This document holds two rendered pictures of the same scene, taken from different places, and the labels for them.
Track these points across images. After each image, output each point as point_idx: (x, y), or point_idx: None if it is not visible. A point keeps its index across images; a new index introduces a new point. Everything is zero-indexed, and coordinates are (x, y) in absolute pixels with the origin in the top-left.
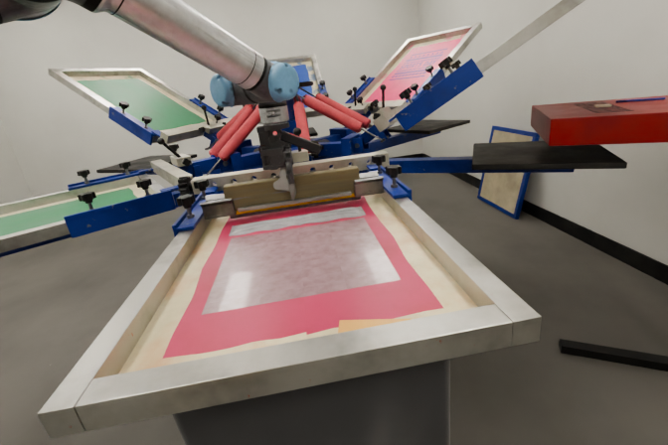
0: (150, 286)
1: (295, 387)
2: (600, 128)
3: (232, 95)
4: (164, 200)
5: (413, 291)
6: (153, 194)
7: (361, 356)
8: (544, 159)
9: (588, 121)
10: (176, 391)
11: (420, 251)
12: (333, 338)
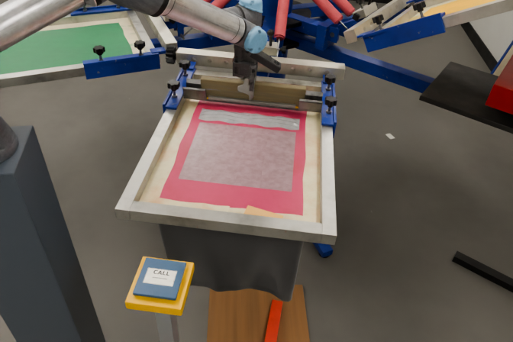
0: (152, 153)
1: (217, 230)
2: None
3: None
4: (153, 60)
5: (293, 201)
6: (145, 55)
7: (248, 227)
8: (485, 111)
9: None
10: (168, 217)
11: (314, 175)
12: (239, 215)
